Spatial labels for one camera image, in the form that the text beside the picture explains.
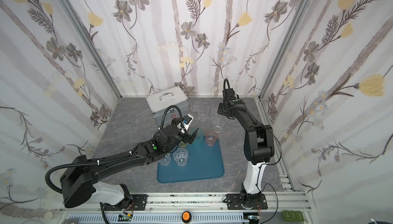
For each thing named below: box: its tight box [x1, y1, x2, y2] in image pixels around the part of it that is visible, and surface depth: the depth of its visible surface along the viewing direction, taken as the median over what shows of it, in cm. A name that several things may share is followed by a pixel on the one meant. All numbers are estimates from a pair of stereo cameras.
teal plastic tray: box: [157, 136, 225, 184], surface depth 88 cm
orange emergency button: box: [181, 210, 192, 224], surface depth 65 cm
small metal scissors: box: [126, 112, 141, 127], surface depth 107 cm
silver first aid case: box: [145, 85, 189, 128], surface depth 99 cm
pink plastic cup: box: [205, 129, 218, 147], surface depth 97 cm
